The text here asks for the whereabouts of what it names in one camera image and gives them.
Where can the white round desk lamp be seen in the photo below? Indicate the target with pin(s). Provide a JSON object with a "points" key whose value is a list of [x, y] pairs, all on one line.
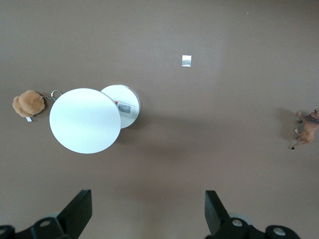
{"points": [[84, 119]]}

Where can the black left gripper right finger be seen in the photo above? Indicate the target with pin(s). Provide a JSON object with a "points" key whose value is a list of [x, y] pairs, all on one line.
{"points": [[214, 214]]}

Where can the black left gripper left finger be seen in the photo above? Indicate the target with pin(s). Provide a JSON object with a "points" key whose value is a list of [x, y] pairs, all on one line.
{"points": [[77, 211]]}

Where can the small square tape patch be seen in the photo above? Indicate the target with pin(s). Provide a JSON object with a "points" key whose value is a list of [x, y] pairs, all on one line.
{"points": [[187, 60]]}

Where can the brown toy dog figurine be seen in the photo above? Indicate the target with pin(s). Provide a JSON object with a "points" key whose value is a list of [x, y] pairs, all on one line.
{"points": [[307, 129]]}

